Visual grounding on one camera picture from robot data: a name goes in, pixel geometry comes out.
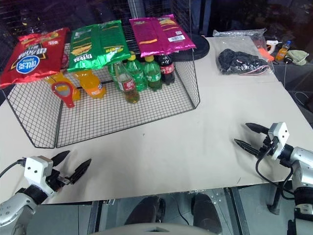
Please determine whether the green chip bag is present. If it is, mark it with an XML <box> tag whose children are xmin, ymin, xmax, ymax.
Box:
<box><xmin>66</xmin><ymin>19</ymin><xmax>131</xmax><ymax>72</ymax></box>

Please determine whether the red chip bag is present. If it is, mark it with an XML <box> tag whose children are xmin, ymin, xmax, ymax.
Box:
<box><xmin>0</xmin><ymin>27</ymin><xmax>70</xmax><ymax>89</ymax></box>

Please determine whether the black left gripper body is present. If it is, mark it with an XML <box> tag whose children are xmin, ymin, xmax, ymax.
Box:
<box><xmin>45</xmin><ymin>168</ymin><xmax>74</xmax><ymax>193</ymax></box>

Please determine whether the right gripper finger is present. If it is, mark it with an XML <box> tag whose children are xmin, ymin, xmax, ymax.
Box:
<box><xmin>233</xmin><ymin>138</ymin><xmax>260</xmax><ymax>158</ymax></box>
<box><xmin>245</xmin><ymin>122</ymin><xmax>269</xmax><ymax>135</ymax></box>

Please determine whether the small orange drink bottle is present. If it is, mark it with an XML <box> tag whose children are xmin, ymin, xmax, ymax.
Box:
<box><xmin>275</xmin><ymin>41</ymin><xmax>292</xmax><ymax>62</ymax></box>

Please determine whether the black crumpled plastic bag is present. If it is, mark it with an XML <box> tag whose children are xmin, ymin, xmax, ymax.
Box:
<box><xmin>217</xmin><ymin>48</ymin><xmax>270</xmax><ymax>76</ymax></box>

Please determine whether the orange soda plastic bottle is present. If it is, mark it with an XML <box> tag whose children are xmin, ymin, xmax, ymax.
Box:
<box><xmin>73</xmin><ymin>70</ymin><xmax>107</xmax><ymax>99</ymax></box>
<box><xmin>44</xmin><ymin>72</ymin><xmax>82</xmax><ymax>102</ymax></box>

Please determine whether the glass bottle red label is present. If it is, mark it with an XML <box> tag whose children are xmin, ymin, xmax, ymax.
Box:
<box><xmin>113</xmin><ymin>61</ymin><xmax>141</xmax><ymax>104</ymax></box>

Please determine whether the black cola plastic bottle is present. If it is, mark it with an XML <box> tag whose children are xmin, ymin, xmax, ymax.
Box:
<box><xmin>156</xmin><ymin>54</ymin><xmax>176</xmax><ymax>86</ymax></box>

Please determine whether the black round disc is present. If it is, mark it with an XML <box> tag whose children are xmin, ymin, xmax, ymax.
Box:
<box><xmin>174</xmin><ymin>35</ymin><xmax>211</xmax><ymax>62</ymax></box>

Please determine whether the orange plastic tool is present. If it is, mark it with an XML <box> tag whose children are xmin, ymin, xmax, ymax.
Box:
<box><xmin>258</xmin><ymin>47</ymin><xmax>275</xmax><ymax>63</ymax></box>

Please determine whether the black wire mesh rack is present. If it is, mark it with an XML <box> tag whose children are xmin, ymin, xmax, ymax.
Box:
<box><xmin>1</xmin><ymin>23</ymin><xmax>201</xmax><ymax>149</ymax></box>

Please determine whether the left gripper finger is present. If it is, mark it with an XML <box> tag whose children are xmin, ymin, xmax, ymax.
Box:
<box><xmin>70</xmin><ymin>158</ymin><xmax>92</xmax><ymax>185</ymax></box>
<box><xmin>52</xmin><ymin>150</ymin><xmax>71</xmax><ymax>170</ymax></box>

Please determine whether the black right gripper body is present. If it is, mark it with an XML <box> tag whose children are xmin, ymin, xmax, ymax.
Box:
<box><xmin>255</xmin><ymin>135</ymin><xmax>278</xmax><ymax>160</ymax></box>

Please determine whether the green cloth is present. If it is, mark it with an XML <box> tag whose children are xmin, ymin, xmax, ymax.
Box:
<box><xmin>286</xmin><ymin>49</ymin><xmax>310</xmax><ymax>67</ymax></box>

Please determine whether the magenta chip bag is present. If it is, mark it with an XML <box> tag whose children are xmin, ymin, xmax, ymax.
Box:
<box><xmin>129</xmin><ymin>14</ymin><xmax>197</xmax><ymax>58</ymax></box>

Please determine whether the white glue gun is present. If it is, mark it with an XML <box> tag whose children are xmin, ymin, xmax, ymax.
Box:
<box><xmin>266</xmin><ymin>40</ymin><xmax>281</xmax><ymax>55</ymax></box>

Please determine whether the thin white cable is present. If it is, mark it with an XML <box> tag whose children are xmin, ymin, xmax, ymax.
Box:
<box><xmin>294</xmin><ymin>91</ymin><xmax>313</xmax><ymax>106</ymax></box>

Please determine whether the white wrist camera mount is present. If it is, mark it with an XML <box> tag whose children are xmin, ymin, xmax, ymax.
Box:
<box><xmin>267</xmin><ymin>121</ymin><xmax>291</xmax><ymax>161</ymax></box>
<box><xmin>23</xmin><ymin>156</ymin><xmax>55</xmax><ymax>197</ymax></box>

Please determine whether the black stand leg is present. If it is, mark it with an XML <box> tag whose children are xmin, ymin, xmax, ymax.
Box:
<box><xmin>268</xmin><ymin>180</ymin><xmax>285</xmax><ymax>216</ymax></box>

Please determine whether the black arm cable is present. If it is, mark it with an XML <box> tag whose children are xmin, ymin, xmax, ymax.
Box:
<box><xmin>0</xmin><ymin>158</ymin><xmax>26</xmax><ymax>180</ymax></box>
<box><xmin>255</xmin><ymin>153</ymin><xmax>298</xmax><ymax>184</ymax></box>

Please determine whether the green soda plastic bottle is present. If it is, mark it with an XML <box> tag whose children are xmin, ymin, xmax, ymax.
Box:
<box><xmin>107</xmin><ymin>62</ymin><xmax>123</xmax><ymax>85</ymax></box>
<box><xmin>143</xmin><ymin>56</ymin><xmax>163</xmax><ymax>92</ymax></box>
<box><xmin>125</xmin><ymin>54</ymin><xmax>148</xmax><ymax>93</ymax></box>

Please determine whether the dark rounded shape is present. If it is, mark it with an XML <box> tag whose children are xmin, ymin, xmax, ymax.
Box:
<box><xmin>124</xmin><ymin>195</ymin><xmax>167</xmax><ymax>226</ymax></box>
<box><xmin>191</xmin><ymin>192</ymin><xmax>223</xmax><ymax>235</ymax></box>

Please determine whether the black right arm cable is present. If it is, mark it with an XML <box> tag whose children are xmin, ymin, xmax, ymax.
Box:
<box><xmin>255</xmin><ymin>153</ymin><xmax>298</xmax><ymax>184</ymax></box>

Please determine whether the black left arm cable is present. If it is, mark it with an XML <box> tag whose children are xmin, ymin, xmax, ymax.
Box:
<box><xmin>0</xmin><ymin>158</ymin><xmax>26</xmax><ymax>180</ymax></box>

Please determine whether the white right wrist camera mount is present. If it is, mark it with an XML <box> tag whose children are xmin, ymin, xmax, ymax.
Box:
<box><xmin>267</xmin><ymin>121</ymin><xmax>291</xmax><ymax>161</ymax></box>

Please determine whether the wire grid panel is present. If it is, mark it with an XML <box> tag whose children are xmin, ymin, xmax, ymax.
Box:
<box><xmin>128</xmin><ymin>0</ymin><xmax>192</xmax><ymax>25</ymax></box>

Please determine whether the clear plastic bag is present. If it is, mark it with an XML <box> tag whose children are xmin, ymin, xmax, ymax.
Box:
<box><xmin>212</xmin><ymin>27</ymin><xmax>268</xmax><ymax>49</ymax></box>

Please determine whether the grey robot torso edge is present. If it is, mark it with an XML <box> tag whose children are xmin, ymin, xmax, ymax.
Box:
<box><xmin>87</xmin><ymin>222</ymin><xmax>197</xmax><ymax>235</ymax></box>

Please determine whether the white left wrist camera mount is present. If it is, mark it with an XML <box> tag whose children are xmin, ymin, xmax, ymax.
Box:
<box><xmin>23</xmin><ymin>156</ymin><xmax>55</xmax><ymax>197</ymax></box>

